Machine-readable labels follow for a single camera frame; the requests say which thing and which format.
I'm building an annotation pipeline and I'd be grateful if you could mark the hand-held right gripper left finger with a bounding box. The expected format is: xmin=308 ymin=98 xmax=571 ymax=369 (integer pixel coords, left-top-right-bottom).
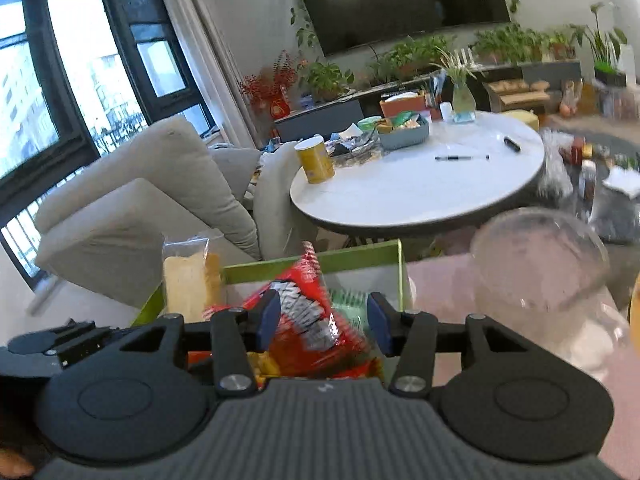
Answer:
xmin=119 ymin=289 xmax=281 ymax=397

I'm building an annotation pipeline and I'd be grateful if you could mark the green cardboard box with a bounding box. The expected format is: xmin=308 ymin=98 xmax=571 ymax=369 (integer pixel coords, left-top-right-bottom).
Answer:
xmin=130 ymin=239 xmax=417 ymax=391

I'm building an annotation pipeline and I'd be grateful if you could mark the clear storage box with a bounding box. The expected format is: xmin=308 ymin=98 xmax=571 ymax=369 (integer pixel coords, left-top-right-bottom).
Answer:
xmin=599 ymin=87 xmax=640 ymax=122

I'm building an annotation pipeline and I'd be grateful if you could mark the white curtain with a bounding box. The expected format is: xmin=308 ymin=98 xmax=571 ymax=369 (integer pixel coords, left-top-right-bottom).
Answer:
xmin=154 ymin=0 xmax=262 ymax=152

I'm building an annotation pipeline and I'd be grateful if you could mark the glass vase with plant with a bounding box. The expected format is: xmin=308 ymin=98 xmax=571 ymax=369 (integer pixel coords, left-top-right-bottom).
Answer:
xmin=433 ymin=47 xmax=477 ymax=124

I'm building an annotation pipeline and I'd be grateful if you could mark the black framed window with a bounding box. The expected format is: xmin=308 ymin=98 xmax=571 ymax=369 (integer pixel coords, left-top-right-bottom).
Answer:
xmin=0 ymin=0 xmax=217 ymax=281

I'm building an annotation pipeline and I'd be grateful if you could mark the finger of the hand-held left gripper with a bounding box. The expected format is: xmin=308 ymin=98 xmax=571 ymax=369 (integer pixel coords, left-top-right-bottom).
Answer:
xmin=7 ymin=322 xmax=121 ymax=361

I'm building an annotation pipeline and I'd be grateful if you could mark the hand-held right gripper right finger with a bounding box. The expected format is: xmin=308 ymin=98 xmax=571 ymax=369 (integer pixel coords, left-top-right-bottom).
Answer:
xmin=367 ymin=290 xmax=534 ymax=400

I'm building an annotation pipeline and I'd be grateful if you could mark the small dark jar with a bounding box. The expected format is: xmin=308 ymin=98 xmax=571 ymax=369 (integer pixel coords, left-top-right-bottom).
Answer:
xmin=580 ymin=160 xmax=599 ymax=202

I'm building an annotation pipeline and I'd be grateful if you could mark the white air purifier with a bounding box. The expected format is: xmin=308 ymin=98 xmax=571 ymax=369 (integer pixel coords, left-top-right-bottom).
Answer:
xmin=617 ymin=44 xmax=639 ymax=87

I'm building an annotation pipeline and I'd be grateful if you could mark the grey sofa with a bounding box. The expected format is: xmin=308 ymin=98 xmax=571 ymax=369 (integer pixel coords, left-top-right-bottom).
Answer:
xmin=35 ymin=115 xmax=302 ymax=312

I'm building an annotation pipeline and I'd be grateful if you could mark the yellow and red snack packet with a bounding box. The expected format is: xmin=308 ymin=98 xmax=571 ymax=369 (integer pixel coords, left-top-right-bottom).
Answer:
xmin=248 ymin=351 xmax=284 ymax=377

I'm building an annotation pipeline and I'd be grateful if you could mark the green vine plant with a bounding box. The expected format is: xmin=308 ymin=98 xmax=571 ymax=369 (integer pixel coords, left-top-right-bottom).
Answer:
xmin=277 ymin=0 xmax=521 ymax=52

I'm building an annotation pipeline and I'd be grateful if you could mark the dark round table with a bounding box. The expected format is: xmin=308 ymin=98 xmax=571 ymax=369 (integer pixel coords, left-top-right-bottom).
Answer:
xmin=544 ymin=125 xmax=640 ymax=247

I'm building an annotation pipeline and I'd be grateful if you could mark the clear glass mug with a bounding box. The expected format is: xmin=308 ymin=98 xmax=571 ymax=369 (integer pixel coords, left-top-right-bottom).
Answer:
xmin=469 ymin=207 xmax=632 ymax=372

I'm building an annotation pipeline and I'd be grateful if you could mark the white tissue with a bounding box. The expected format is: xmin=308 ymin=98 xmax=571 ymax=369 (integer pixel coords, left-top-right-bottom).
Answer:
xmin=602 ymin=167 xmax=640 ymax=192

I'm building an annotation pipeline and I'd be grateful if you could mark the sliced bread packet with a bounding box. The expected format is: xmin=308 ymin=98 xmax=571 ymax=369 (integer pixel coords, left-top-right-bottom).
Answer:
xmin=162 ymin=237 xmax=224 ymax=324

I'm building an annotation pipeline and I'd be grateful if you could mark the person's left hand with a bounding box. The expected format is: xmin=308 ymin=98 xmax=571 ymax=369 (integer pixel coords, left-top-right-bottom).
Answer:
xmin=0 ymin=450 xmax=34 ymax=479

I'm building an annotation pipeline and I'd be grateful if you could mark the pale green snack packet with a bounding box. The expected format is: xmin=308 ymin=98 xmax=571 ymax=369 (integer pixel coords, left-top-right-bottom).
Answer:
xmin=325 ymin=287 xmax=374 ymax=332

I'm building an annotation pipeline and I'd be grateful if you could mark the red flower plant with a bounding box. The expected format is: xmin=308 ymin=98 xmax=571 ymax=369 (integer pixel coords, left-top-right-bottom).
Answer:
xmin=239 ymin=51 xmax=301 ymax=122

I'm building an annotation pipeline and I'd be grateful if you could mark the wooden side table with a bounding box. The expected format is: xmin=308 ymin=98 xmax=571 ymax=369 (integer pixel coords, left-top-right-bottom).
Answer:
xmin=627 ymin=274 xmax=640 ymax=342

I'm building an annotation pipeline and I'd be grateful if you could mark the yellow can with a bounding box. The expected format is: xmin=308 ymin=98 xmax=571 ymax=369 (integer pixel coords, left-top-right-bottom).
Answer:
xmin=294 ymin=135 xmax=336 ymax=185

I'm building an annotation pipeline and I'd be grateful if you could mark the orange tissue box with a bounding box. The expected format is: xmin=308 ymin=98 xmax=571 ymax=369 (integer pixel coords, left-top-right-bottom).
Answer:
xmin=379 ymin=92 xmax=427 ymax=119

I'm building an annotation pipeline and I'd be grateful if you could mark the crumpled clear plastic wrap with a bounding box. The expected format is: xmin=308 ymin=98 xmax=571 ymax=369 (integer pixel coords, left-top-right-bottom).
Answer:
xmin=537 ymin=129 xmax=577 ymax=202

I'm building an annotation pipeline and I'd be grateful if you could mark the bushy potted plant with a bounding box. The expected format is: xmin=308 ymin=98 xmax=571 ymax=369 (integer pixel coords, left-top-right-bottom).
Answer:
xmin=369 ymin=34 xmax=452 ymax=82

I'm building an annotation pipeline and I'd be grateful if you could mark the wide potted plant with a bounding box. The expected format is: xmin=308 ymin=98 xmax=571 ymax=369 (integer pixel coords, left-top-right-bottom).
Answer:
xmin=472 ymin=24 xmax=577 ymax=62

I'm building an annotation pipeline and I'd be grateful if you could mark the open cardboard box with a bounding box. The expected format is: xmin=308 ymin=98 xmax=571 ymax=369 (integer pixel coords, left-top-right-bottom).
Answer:
xmin=486 ymin=77 xmax=551 ymax=112

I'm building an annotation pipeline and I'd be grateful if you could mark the teal basket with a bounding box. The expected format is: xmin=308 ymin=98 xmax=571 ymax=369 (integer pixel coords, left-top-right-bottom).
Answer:
xmin=377 ymin=114 xmax=431 ymax=151

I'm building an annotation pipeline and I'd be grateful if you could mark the tall leafy plant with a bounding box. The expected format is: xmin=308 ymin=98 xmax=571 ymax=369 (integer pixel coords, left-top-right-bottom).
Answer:
xmin=570 ymin=2 xmax=629 ymax=87

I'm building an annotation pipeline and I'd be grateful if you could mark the wall television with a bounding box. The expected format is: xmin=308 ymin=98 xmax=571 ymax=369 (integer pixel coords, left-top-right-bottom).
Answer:
xmin=304 ymin=0 xmax=512 ymax=57

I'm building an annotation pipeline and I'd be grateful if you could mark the potted green plant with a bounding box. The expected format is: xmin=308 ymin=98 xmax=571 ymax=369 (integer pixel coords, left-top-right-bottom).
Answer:
xmin=300 ymin=59 xmax=352 ymax=104

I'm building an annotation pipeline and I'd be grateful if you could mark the plastic bag of fruit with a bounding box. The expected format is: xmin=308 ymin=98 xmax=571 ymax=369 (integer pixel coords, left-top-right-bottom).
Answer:
xmin=559 ymin=80 xmax=584 ymax=117

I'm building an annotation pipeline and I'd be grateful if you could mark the round white table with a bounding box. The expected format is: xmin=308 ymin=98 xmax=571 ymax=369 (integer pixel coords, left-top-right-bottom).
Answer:
xmin=290 ymin=110 xmax=546 ymax=237

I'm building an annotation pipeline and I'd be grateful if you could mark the dark television cabinet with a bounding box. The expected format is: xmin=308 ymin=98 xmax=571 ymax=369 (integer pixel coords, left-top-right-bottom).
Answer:
xmin=272 ymin=57 xmax=584 ymax=142

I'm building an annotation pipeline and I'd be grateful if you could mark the red packet with white print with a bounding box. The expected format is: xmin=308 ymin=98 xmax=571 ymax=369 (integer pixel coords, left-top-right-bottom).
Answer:
xmin=240 ymin=241 xmax=387 ymax=379

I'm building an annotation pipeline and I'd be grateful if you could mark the pink dotted tablecloth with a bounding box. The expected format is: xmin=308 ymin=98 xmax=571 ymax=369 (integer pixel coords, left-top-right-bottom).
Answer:
xmin=404 ymin=252 xmax=640 ymax=480

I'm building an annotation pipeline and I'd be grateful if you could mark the pile of small wrappers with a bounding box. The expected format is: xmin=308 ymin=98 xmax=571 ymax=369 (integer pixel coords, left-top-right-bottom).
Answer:
xmin=327 ymin=127 xmax=382 ymax=167

